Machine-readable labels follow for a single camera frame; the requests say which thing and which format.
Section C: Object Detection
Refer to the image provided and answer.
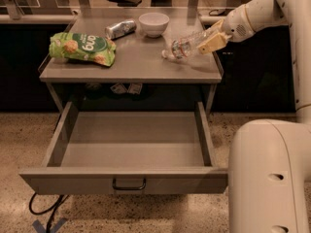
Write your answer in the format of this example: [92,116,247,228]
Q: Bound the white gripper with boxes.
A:
[197,5,255,54]

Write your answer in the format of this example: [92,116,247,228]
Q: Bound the clear plastic water bottle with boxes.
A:
[161,28,219,61]

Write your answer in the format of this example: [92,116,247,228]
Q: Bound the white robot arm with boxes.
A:
[215,0,311,233]

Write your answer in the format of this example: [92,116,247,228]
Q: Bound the grey metal counter table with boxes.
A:
[40,7,223,110]

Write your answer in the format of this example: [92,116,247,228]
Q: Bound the open grey drawer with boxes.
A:
[19,102,227,194]

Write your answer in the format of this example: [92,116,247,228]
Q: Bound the white ceramic bowl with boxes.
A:
[138,13,170,38]

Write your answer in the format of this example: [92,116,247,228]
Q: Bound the white paper label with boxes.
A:
[110,83,127,94]
[127,83,143,95]

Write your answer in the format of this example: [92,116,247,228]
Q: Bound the silver drink can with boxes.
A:
[105,18,137,40]

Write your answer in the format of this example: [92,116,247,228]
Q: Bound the black chair seat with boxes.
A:
[107,0,142,7]

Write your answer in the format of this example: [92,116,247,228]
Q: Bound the green chip bag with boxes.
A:
[49,32,116,67]

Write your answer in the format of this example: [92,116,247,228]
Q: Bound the blue floor tape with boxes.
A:
[31,216,68,233]

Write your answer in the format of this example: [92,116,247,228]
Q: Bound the black drawer handle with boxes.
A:
[112,179,147,191]

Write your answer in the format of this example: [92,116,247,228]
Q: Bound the black floor cable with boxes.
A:
[28,192,70,233]

